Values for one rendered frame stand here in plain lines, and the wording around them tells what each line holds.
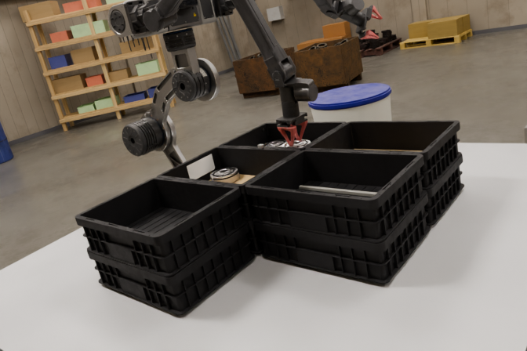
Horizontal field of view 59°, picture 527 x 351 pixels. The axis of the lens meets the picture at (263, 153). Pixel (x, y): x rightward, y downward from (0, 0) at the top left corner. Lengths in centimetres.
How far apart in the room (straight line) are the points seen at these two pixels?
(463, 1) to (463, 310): 1039
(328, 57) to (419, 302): 621
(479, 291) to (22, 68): 944
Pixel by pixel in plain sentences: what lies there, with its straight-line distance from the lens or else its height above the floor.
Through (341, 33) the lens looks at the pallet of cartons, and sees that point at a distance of 1182.
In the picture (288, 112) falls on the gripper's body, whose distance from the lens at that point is 154.
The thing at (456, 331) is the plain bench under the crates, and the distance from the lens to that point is 105.
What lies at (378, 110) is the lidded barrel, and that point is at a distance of 316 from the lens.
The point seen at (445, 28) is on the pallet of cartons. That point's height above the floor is 32.
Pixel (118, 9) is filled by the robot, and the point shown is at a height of 149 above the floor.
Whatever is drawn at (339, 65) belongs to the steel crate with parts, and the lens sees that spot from 712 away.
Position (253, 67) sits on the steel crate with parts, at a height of 53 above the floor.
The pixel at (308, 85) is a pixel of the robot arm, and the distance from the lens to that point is 148.
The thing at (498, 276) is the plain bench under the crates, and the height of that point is 70.
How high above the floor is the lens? 137
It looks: 17 degrees down
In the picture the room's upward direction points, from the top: 12 degrees counter-clockwise
